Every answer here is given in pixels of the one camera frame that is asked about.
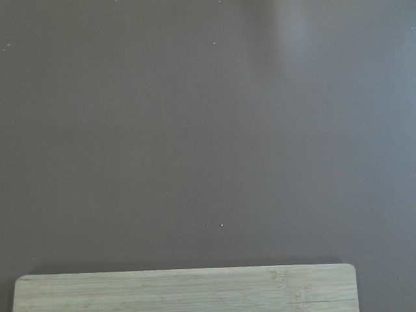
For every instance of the wooden cutting board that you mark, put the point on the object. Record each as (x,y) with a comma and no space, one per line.
(323,287)

